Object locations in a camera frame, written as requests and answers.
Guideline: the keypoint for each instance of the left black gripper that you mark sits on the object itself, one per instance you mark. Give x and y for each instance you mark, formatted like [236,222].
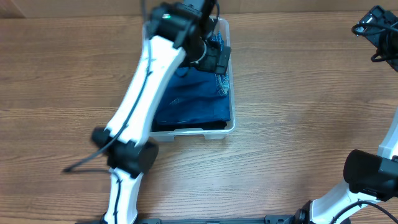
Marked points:
[222,60]

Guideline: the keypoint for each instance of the clear plastic storage bin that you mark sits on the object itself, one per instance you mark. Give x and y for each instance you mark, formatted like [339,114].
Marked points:
[164,136]

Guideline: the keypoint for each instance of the blue denim jeans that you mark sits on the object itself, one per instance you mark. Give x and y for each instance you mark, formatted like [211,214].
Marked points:
[193,97]

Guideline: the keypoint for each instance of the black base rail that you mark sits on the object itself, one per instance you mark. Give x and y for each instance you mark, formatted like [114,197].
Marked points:
[268,219]

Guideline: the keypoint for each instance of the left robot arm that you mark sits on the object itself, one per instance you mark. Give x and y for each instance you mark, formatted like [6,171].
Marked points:
[174,35]

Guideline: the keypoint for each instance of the large black garment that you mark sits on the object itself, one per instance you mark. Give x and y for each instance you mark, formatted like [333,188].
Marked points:
[214,125]

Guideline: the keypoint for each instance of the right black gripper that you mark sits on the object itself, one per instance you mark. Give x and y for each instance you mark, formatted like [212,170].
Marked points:
[374,23]

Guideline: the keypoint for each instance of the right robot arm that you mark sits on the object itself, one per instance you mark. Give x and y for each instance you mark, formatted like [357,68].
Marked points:
[367,178]

